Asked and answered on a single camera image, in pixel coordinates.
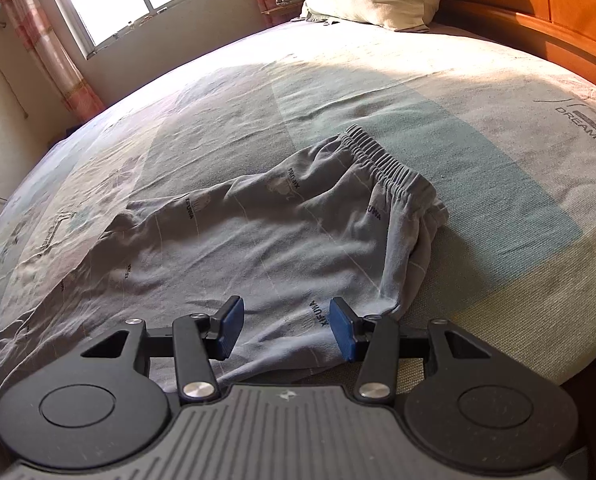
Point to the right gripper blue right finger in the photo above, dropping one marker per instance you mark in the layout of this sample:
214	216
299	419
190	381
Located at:
372	341

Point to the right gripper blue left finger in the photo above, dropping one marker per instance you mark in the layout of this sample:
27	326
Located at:
199	338

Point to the pink striped left curtain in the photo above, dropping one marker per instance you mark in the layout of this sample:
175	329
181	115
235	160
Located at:
38	37

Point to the grey pyjama trousers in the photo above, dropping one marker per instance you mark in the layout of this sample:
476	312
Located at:
341	218

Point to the wooden nightstand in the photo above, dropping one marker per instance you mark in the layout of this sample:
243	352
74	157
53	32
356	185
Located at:
294	10

